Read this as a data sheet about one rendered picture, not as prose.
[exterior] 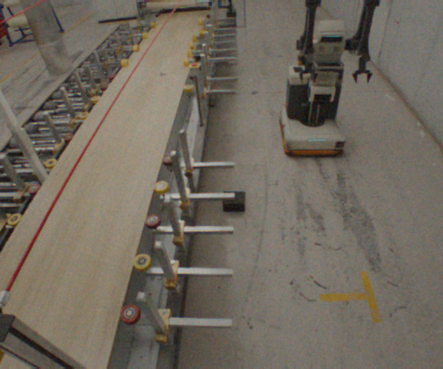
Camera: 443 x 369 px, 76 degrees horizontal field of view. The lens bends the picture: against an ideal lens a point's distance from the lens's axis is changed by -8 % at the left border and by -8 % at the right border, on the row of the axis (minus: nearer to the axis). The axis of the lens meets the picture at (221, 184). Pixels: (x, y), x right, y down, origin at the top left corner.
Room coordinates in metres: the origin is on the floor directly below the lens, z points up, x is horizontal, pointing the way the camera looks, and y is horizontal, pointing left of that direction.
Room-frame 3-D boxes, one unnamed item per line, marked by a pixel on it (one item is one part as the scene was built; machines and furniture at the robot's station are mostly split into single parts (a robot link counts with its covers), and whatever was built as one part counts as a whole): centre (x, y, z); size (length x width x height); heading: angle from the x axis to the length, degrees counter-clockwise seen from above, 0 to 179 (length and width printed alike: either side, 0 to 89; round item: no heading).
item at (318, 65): (2.49, -1.01, 0.99); 0.28 x 0.16 x 0.22; 83
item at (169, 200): (0.97, 0.25, 0.87); 0.04 x 0.04 x 0.48; 84
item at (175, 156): (1.22, 0.22, 0.94); 0.04 x 0.04 x 0.48; 84
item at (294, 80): (2.87, -1.06, 0.59); 0.55 x 0.34 x 0.83; 83
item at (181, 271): (0.76, 0.20, 0.81); 0.43 x 0.03 x 0.04; 84
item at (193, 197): (1.26, 0.15, 0.80); 0.43 x 0.03 x 0.04; 84
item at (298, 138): (2.78, -1.04, 0.16); 0.67 x 0.64 x 0.25; 173
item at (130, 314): (0.53, 0.43, 0.85); 0.08 x 0.08 x 0.11
